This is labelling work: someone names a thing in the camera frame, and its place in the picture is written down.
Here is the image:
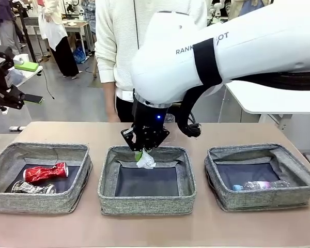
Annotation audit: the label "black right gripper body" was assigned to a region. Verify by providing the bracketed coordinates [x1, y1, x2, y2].
[131, 102, 169, 128]

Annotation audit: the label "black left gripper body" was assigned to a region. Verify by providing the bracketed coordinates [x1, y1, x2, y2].
[0, 61, 14, 95]

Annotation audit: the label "crushed red soda can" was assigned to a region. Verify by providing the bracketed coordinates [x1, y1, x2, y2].
[23, 162, 69, 184]

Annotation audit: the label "crushed black drink can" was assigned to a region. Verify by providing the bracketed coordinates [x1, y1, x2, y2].
[11, 180, 57, 194]

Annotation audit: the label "crushed clear plastic bottle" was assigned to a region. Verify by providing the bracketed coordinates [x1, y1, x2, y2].
[232, 180, 292, 192]

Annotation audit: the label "person's right forearm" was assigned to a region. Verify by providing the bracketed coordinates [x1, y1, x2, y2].
[101, 81, 118, 117]

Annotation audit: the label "small white side table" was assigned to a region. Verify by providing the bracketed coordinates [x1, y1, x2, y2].
[5, 66, 44, 89]

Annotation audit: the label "clear plastic storage box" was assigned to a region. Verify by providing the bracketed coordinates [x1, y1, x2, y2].
[5, 68, 25, 87]

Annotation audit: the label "black trousers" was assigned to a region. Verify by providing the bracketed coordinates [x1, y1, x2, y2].
[115, 94, 135, 123]

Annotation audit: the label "black tripod pole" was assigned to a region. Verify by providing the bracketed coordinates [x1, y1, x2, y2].
[15, 0, 38, 63]

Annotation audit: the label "person in grey trousers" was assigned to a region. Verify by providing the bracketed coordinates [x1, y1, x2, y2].
[0, 0, 23, 56]

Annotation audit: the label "woman in white top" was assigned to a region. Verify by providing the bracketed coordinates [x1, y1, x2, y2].
[38, 0, 81, 80]

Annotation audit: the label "blue plastic bag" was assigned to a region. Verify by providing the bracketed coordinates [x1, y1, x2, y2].
[73, 46, 87, 65]

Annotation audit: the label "grey fabric basket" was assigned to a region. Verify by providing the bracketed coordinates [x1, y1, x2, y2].
[204, 143, 310, 212]
[0, 142, 94, 214]
[97, 145, 197, 215]

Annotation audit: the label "wooden top background desk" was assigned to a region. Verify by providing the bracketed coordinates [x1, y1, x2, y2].
[63, 22, 95, 56]

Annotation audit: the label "person in plaid shirt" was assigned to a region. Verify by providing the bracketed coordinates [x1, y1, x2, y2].
[82, 0, 98, 78]

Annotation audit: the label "white knit sweater torso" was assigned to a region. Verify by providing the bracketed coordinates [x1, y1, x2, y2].
[94, 0, 213, 100]

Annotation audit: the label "large white table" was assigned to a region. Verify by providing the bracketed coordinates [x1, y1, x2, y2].
[218, 80, 310, 130]

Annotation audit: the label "small white background robot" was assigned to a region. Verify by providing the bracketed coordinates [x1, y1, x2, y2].
[213, 0, 226, 17]

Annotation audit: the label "person in blue shirt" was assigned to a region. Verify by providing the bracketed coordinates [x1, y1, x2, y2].
[234, 0, 269, 17]

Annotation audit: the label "thin black dangling cable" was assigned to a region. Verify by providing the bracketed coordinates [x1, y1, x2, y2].
[37, 68, 55, 100]

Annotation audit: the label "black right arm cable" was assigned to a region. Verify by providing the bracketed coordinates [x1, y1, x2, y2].
[177, 71, 310, 138]

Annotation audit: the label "thin black hanging cable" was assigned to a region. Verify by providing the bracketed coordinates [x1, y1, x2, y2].
[133, 0, 141, 50]

